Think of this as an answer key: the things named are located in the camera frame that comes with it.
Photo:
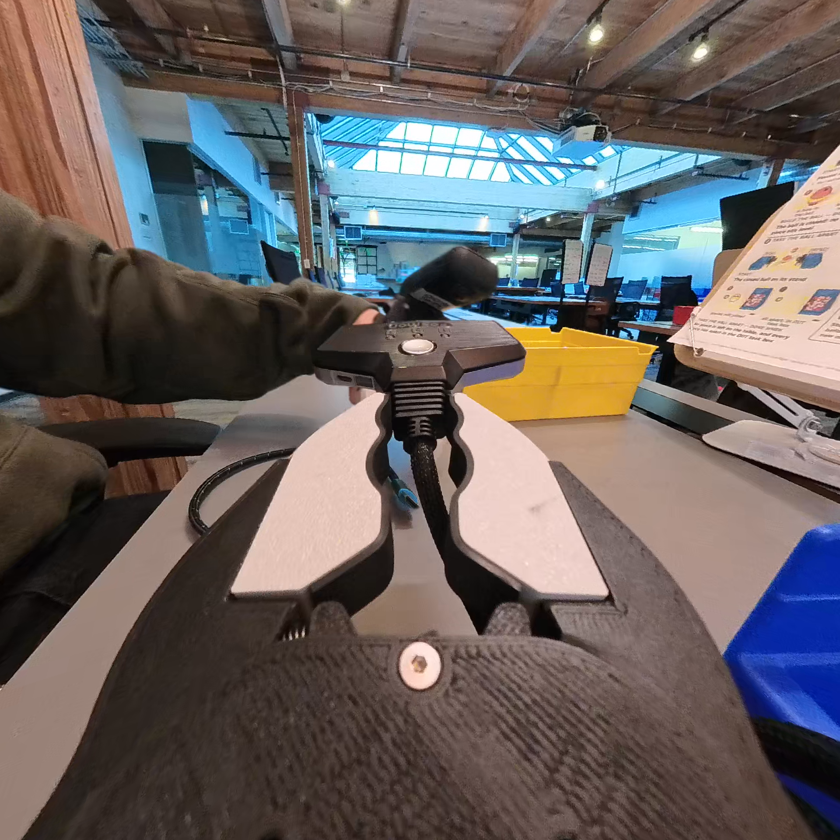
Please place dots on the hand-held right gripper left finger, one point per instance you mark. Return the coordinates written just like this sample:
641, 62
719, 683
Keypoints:
315, 512

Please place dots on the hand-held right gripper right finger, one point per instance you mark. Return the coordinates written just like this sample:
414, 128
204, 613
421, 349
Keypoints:
525, 518

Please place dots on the black multiport hub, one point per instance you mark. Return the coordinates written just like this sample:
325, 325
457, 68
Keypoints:
420, 358

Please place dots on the person's left forearm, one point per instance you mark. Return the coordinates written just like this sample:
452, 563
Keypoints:
164, 328

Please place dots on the person's left hand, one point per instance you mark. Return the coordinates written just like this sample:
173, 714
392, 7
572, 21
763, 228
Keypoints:
369, 317

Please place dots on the long background work table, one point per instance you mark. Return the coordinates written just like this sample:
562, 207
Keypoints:
558, 303

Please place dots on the yellow plastic bin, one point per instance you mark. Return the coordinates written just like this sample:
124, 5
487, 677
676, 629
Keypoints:
564, 380

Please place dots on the dark background monitor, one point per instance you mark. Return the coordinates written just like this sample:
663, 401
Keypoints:
281, 262

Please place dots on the white ceiling projector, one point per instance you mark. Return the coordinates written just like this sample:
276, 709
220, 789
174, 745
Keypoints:
581, 141

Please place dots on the black office chair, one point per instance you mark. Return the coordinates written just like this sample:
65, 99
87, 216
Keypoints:
131, 436

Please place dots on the white document stand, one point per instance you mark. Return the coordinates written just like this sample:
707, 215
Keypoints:
768, 439

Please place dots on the person's olive jacket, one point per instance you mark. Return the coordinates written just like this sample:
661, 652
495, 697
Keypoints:
39, 499

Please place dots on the blue plastic bin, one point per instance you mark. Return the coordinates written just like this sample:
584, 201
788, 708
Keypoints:
787, 623

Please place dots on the ceiling spot lamp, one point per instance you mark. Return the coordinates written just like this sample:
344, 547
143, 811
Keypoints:
700, 49
596, 31

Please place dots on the black computer monitor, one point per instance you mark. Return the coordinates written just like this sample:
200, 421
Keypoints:
754, 213

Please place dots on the printed instruction sheet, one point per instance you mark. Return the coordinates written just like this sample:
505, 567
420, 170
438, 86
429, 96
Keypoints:
774, 289

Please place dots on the wooden pillar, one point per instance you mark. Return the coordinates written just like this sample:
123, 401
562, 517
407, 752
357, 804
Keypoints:
39, 98

